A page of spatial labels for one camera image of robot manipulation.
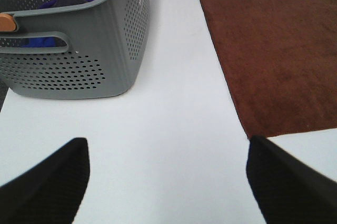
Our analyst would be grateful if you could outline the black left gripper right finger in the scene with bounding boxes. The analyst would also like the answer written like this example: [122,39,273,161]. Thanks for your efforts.
[246,136,336,223]

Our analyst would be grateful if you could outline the grey perforated laundry basket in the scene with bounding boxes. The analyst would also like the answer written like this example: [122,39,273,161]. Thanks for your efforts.
[1,0,150,99]

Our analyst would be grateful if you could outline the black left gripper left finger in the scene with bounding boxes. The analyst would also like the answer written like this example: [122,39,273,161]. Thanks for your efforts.
[1,138,90,223]

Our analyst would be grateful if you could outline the brown towel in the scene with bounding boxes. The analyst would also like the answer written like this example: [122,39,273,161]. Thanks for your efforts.
[200,0,336,137]

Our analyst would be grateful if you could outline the wooden basket handle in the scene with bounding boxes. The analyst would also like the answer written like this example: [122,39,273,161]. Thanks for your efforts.
[0,13,16,32]

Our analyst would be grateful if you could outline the dark purple towel in basket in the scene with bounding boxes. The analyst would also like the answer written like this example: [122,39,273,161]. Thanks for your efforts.
[38,0,87,9]

